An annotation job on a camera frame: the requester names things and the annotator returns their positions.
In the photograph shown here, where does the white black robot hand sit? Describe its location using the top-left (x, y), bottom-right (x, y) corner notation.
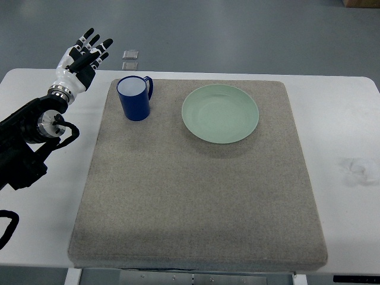
top-left (53, 28), bottom-right (113, 96)

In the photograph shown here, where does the blue mug white inside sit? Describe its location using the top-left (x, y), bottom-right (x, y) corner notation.
top-left (116, 75), bottom-right (154, 121)

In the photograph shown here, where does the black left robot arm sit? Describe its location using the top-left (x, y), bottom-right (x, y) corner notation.
top-left (1, 85), bottom-right (80, 190)

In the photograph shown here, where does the lower floor socket plate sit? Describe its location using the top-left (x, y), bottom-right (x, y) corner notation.
top-left (122, 61), bottom-right (138, 71)

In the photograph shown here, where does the light green plate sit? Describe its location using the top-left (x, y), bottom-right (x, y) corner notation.
top-left (181, 84), bottom-right (259, 144)

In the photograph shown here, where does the beige fabric mat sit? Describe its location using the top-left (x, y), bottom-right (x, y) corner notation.
top-left (68, 80), bottom-right (328, 272)

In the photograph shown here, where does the cardboard box corner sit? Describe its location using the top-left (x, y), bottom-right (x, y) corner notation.
top-left (343, 0), bottom-right (380, 8)

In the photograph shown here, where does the black table control panel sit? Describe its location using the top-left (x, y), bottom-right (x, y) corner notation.
top-left (333, 275), bottom-right (380, 284)

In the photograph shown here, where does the black sleeved cable loop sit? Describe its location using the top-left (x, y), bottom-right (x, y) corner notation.
top-left (0, 210), bottom-right (20, 249)

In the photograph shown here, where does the metal table frame bracket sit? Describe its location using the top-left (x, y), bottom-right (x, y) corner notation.
top-left (119, 269), bottom-right (295, 284)

